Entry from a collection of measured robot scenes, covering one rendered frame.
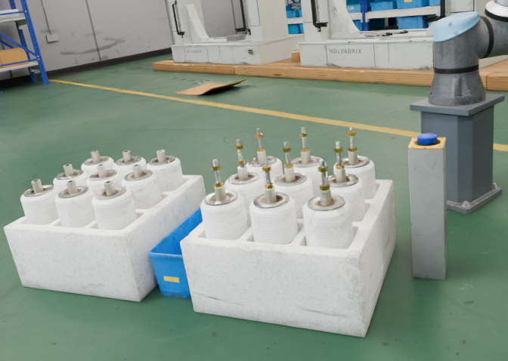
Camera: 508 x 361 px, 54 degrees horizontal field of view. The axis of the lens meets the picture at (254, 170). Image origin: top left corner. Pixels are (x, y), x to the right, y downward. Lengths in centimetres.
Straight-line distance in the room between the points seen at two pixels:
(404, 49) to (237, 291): 254
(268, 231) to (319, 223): 11
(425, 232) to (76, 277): 85
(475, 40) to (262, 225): 79
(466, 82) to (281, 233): 71
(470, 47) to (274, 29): 325
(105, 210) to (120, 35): 658
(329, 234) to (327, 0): 316
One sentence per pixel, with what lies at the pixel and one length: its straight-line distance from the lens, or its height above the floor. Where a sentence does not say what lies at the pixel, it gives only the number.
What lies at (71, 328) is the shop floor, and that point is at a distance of 128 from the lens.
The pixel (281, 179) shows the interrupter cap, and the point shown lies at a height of 25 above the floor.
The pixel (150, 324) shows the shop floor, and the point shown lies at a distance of 119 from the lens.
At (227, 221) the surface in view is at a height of 22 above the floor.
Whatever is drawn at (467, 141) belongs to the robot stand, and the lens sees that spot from 149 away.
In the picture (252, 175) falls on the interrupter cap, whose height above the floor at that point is 25.
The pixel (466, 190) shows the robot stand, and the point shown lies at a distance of 154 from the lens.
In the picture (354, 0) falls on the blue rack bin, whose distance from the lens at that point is 758.
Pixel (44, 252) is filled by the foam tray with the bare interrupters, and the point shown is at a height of 12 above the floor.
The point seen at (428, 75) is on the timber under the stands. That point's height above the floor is 7.
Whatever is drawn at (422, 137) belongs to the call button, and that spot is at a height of 33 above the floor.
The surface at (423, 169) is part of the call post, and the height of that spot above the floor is 27.
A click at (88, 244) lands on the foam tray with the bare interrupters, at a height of 15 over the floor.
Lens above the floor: 66
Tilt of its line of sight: 19 degrees down
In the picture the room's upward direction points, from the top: 8 degrees counter-clockwise
